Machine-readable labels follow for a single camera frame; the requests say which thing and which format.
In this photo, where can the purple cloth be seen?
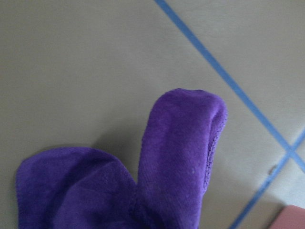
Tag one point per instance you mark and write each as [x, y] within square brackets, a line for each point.
[86, 188]

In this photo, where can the pink bin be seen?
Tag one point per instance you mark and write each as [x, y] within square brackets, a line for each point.
[291, 217]

